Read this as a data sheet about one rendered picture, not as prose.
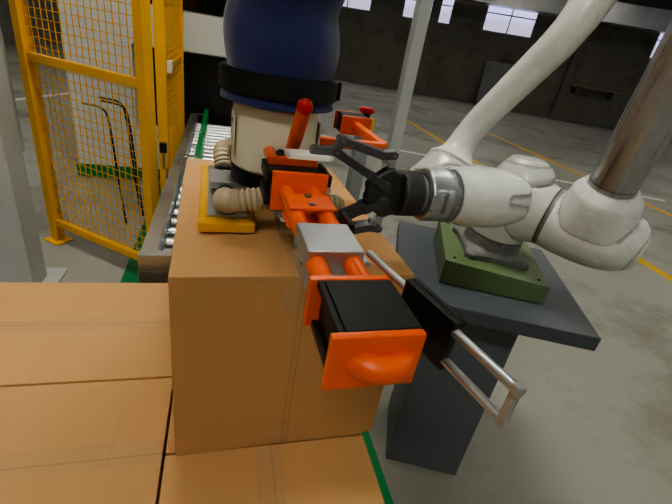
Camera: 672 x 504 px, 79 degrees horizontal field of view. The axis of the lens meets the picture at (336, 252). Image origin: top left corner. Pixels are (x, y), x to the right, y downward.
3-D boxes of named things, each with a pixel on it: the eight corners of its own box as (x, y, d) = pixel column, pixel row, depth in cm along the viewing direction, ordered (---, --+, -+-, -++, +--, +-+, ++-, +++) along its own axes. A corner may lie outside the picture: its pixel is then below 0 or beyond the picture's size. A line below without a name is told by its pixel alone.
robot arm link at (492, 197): (461, 232, 66) (422, 219, 79) (538, 234, 71) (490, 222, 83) (471, 164, 64) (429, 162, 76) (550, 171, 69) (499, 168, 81)
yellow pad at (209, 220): (201, 171, 100) (201, 151, 98) (243, 174, 103) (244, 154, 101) (197, 232, 72) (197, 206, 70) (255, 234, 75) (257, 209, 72)
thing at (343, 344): (301, 321, 37) (308, 274, 35) (376, 318, 40) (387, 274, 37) (322, 391, 30) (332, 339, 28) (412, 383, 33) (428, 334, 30)
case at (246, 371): (188, 283, 128) (186, 157, 109) (313, 282, 140) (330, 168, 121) (174, 457, 77) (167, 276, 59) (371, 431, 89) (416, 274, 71)
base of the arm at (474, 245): (503, 233, 131) (510, 218, 128) (529, 271, 112) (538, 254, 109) (448, 222, 129) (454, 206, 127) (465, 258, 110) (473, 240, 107)
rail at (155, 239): (190, 137, 333) (190, 112, 324) (197, 137, 334) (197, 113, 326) (141, 303, 137) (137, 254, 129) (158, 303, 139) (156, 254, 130)
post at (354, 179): (325, 299, 228) (356, 114, 183) (336, 299, 230) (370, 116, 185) (327, 306, 223) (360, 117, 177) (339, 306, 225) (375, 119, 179)
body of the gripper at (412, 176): (434, 176, 63) (379, 172, 61) (421, 226, 67) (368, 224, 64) (414, 162, 70) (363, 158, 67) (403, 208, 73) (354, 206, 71)
